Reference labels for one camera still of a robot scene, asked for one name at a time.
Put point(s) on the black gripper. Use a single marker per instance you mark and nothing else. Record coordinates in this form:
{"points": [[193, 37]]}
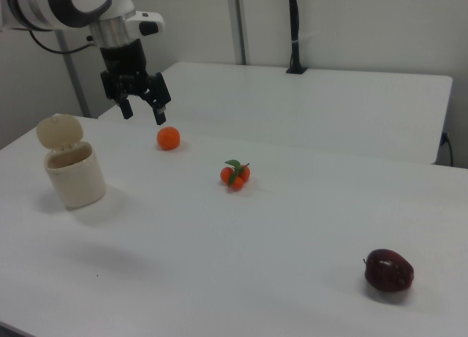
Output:
{"points": [[122, 64]]}

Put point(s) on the cream round bin lid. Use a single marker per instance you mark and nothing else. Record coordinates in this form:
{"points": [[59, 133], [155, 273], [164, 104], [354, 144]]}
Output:
{"points": [[58, 130]]}

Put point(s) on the cream plastic garbage bin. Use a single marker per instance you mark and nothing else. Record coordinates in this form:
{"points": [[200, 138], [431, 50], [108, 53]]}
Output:
{"points": [[77, 178]]}

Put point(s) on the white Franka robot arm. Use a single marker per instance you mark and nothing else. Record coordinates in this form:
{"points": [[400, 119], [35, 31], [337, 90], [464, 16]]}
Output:
{"points": [[55, 4]]}

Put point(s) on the large orange tangerine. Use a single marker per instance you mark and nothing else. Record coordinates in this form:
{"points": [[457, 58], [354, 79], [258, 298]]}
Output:
{"points": [[168, 138]]}

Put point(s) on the small tangerine cluster with leaves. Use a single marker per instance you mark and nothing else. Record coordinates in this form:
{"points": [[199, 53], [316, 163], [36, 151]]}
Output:
{"points": [[235, 175]]}

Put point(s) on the aluminium wall frame post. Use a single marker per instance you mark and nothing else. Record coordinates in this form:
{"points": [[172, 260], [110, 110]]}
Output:
{"points": [[238, 22]]}

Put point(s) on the black camera stand pole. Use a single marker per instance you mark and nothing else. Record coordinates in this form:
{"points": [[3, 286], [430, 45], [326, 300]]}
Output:
{"points": [[294, 26]]}

